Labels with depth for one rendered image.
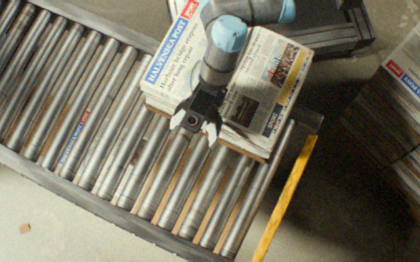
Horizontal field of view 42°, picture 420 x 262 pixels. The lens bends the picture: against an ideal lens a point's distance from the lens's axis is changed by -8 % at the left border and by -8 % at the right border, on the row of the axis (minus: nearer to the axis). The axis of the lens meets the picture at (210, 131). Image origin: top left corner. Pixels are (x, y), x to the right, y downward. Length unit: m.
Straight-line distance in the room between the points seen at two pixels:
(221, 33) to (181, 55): 0.30
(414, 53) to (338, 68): 0.87
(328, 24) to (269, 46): 1.02
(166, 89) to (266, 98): 0.25
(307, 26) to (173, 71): 1.12
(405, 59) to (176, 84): 0.77
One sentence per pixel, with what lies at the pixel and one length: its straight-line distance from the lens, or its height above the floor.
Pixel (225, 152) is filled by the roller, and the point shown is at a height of 0.80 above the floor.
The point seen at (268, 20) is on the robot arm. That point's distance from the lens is 1.36.
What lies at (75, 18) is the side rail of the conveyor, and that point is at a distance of 1.85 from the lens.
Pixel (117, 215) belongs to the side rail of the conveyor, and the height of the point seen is 0.80.
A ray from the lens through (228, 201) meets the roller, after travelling 1.65.
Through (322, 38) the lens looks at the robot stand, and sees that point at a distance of 2.48.
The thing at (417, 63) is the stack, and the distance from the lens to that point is 1.88.
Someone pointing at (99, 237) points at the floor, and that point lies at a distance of 2.47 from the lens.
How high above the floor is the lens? 2.43
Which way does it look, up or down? 75 degrees down
